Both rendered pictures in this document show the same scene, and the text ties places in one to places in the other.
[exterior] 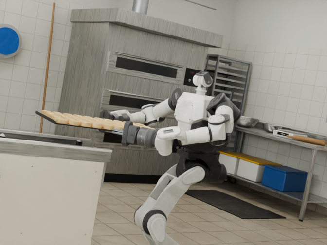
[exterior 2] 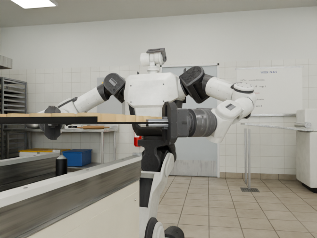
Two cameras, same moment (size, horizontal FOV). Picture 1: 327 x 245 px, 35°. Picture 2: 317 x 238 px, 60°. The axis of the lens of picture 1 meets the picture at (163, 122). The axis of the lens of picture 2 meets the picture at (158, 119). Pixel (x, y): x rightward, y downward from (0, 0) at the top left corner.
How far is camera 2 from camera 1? 202 cm
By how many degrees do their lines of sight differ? 44
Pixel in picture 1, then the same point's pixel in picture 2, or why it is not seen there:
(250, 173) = not seen: hidden behind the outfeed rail
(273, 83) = (47, 94)
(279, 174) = (76, 155)
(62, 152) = (96, 187)
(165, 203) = (154, 206)
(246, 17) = (13, 50)
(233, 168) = not seen: hidden behind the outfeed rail
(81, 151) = (117, 172)
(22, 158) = not seen: outside the picture
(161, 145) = (225, 128)
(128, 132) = (178, 120)
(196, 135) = (246, 108)
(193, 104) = (165, 82)
